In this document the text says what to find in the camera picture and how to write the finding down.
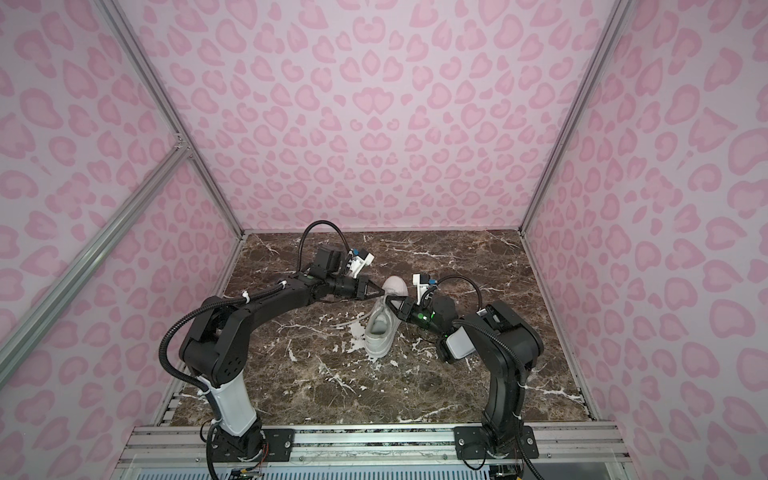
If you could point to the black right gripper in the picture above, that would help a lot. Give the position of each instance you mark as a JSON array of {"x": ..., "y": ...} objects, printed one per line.
[{"x": 409, "y": 309}]

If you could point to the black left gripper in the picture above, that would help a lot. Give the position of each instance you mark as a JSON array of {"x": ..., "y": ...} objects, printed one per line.
[{"x": 361, "y": 291}]

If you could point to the white sneaker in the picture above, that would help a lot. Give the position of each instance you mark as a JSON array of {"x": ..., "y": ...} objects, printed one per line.
[{"x": 382, "y": 323}]

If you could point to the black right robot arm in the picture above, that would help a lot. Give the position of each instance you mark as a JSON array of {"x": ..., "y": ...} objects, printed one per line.
[{"x": 508, "y": 347}]

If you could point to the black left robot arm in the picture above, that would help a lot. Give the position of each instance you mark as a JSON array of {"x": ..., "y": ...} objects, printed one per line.
[{"x": 216, "y": 347}]

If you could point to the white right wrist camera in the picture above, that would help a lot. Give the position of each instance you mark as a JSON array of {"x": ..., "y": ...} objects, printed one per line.
[{"x": 423, "y": 282}]

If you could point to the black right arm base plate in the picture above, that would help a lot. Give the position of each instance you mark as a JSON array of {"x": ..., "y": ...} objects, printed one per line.
[{"x": 478, "y": 443}]

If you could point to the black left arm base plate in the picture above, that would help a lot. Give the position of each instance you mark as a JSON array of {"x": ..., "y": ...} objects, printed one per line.
[{"x": 276, "y": 444}]

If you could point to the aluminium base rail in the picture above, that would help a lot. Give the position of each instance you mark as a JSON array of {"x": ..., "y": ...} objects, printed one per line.
[{"x": 571, "y": 450}]

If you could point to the aluminium diagonal frame strut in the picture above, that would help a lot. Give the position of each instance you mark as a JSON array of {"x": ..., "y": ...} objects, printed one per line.
[{"x": 38, "y": 321}]

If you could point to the right corner frame post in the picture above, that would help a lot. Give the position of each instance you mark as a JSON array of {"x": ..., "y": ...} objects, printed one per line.
[{"x": 616, "y": 22}]

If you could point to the corner frame post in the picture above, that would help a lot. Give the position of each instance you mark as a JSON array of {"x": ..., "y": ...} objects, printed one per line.
[
  {"x": 115, "y": 19},
  {"x": 616, "y": 22}
]

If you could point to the left corner frame post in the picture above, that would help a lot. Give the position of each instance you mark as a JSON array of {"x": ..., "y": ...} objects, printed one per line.
[{"x": 115, "y": 19}]

